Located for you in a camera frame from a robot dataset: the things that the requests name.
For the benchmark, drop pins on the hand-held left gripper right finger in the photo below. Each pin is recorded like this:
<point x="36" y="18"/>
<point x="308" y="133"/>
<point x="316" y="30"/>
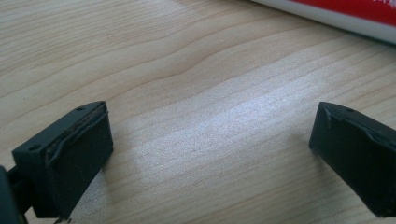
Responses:
<point x="358" y="161"/>

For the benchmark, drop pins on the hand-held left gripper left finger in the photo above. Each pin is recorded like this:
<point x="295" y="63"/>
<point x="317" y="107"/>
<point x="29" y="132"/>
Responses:
<point x="71" y="161"/>

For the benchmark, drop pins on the red and white box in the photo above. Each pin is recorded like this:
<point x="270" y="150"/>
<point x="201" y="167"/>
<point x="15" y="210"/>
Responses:
<point x="348" y="12"/>

